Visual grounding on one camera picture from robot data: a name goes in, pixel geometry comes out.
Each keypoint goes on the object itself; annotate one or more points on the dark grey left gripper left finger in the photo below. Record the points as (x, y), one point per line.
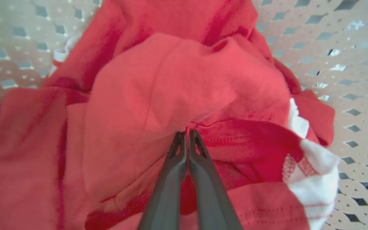
(168, 191)

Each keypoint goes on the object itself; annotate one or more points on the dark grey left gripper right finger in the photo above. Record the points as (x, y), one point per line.
(209, 198)

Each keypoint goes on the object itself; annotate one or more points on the white perforated plastic laundry basket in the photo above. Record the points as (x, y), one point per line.
(331, 76)

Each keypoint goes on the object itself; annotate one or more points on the red garment with striped white cuff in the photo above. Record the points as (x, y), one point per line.
(171, 89)

